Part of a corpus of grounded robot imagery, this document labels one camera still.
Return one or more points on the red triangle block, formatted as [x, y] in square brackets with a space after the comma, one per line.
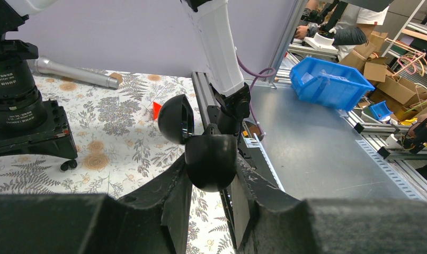
[156, 110]

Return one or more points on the large blue plastic bin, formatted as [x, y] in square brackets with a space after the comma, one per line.
[329, 84]

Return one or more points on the black oval earbud case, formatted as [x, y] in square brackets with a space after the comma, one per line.
[211, 160]

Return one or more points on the small tan wooden cube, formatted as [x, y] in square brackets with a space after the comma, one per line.
[117, 76]

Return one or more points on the floral table mat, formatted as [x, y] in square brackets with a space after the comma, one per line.
[118, 143]

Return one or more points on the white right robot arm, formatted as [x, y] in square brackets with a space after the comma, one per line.
[29, 125]

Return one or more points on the bystander hand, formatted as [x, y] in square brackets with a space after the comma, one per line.
[301, 32]

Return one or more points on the cardboard boxes pile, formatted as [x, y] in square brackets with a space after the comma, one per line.
[390, 67]

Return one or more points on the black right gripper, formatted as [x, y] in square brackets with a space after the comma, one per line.
[51, 138]

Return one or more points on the small blue plastic bin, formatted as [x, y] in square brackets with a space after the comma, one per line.
[379, 110]

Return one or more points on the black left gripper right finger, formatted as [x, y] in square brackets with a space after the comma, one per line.
[268, 220]

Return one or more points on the silver grey microphone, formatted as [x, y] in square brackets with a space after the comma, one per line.
[44, 65]

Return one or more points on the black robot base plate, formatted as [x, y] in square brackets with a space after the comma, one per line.
[245, 157]

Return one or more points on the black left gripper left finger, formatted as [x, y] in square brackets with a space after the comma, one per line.
[152, 219]

